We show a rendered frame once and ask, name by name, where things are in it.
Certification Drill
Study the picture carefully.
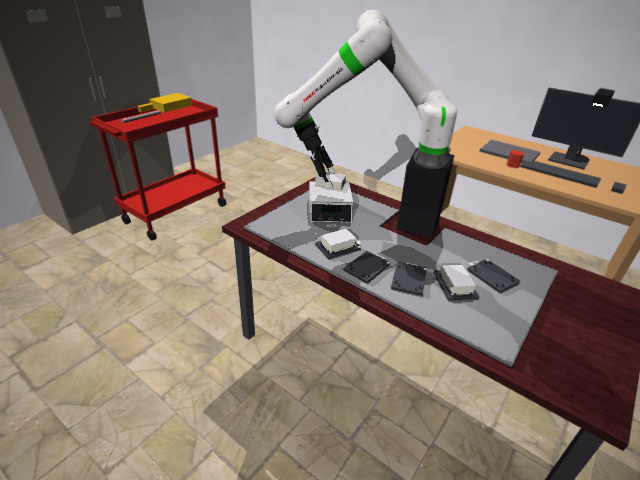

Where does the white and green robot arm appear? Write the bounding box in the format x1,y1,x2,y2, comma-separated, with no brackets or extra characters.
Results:
274,10,457,169

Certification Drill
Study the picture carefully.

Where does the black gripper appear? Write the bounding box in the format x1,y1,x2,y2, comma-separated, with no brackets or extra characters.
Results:
303,133,335,189

